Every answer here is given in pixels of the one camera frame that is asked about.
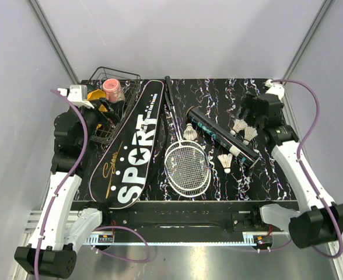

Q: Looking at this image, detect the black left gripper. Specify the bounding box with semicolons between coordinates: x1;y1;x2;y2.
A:
75;97;124;148

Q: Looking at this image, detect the white shuttlecock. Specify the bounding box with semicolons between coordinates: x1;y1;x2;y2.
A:
218;153;233;174
243;126;258;146
183;123;198;141
230;119;247;135

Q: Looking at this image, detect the black shuttlecock tube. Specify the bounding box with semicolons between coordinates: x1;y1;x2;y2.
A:
186;107;260;169

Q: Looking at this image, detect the white shuttlecock front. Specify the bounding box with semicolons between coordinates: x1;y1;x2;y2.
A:
218;153;233;174

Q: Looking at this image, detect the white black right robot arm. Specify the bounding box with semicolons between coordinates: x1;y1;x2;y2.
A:
240;84;343;249

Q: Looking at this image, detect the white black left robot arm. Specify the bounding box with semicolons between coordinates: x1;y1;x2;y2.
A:
14;101;111;279

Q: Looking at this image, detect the white badminton racket upper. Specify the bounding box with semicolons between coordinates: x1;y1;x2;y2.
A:
163;76;212;197

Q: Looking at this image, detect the yellow dotted plate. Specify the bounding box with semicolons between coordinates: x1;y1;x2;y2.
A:
87;89;113;121

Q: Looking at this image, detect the pink patterned mug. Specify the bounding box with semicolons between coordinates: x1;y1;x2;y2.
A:
102;78;125;103

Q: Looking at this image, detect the black sport racket bag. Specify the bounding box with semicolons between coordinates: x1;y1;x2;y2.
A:
88;80;165;209

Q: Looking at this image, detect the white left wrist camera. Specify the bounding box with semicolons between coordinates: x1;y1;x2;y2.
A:
57;85;94;109

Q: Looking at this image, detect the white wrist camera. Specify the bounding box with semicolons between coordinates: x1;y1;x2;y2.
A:
265;79;285;99
57;85;94;109

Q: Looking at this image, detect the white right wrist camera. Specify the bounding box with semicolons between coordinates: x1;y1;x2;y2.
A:
265;79;285;99

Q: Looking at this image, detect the black wire dish rack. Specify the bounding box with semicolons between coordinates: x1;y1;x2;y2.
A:
81;66;141;144

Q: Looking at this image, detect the left aluminium frame post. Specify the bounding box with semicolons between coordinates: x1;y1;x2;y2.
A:
26;0;79;84

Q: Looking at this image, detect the aluminium frame post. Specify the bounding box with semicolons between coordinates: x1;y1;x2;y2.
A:
26;0;79;84
282;0;335;84

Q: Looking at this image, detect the right aluminium frame post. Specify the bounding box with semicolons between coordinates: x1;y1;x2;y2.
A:
282;0;335;84

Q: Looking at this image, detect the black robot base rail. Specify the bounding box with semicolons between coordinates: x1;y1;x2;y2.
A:
72;200;286;243

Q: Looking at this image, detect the aluminium front frame rail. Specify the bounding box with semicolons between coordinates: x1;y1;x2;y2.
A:
22;209;343;280

